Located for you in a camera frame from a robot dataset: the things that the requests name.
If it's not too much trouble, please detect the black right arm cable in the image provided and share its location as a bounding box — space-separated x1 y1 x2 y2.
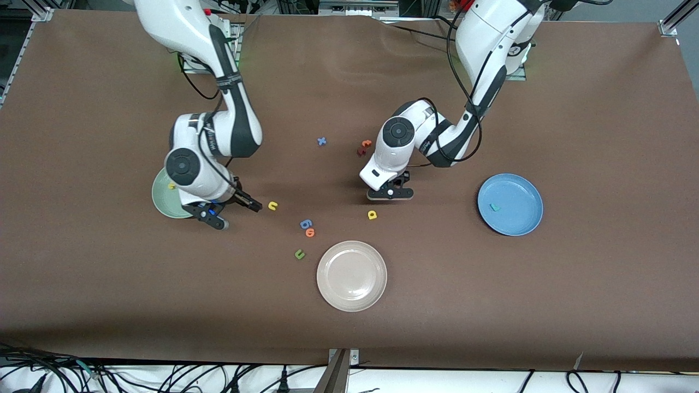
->
176 52 241 189

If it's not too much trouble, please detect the brown table cover sheet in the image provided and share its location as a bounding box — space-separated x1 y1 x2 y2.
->
0 8 699 373

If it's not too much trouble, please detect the grey metal bracket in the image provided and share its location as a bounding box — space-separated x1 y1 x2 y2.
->
314 348 361 393

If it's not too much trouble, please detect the thin black base cable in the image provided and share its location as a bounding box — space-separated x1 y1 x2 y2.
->
390 15 465 44

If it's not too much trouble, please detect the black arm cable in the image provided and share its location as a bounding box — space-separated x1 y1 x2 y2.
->
401 0 484 169
176 52 241 189

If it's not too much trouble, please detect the blue round plate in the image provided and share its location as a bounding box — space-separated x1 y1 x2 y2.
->
477 174 544 236

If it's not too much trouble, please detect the light green round plate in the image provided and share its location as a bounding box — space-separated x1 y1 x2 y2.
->
151 166 195 219

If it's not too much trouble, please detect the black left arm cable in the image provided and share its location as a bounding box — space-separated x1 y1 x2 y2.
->
401 0 484 169

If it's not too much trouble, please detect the grey metal box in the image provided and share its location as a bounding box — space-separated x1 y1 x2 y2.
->
319 0 399 16

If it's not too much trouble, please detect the beige round plate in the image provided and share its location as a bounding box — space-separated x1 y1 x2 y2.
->
316 241 388 312

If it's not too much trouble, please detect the short aluminium frame profile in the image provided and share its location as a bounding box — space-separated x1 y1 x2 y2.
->
658 0 699 38

